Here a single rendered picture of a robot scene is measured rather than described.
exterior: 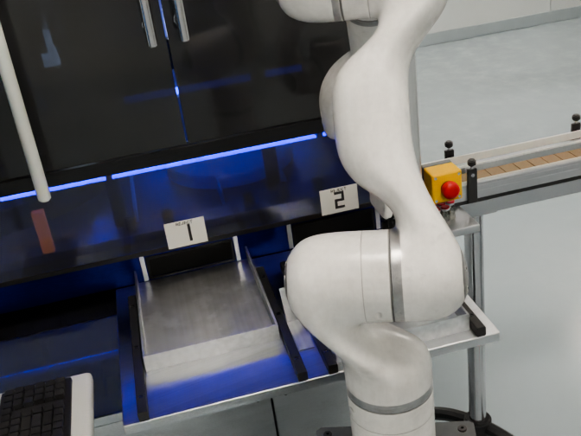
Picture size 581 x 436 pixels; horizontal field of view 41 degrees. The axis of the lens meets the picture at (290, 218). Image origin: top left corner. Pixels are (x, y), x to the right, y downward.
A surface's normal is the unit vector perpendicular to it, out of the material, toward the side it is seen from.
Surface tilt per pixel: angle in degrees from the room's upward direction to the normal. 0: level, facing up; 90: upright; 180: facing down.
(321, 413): 90
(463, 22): 90
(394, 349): 28
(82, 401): 0
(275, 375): 0
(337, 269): 47
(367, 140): 63
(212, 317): 0
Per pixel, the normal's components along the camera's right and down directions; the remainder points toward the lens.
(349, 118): -0.65, 0.02
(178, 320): -0.12, -0.89
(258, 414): 0.22, 0.41
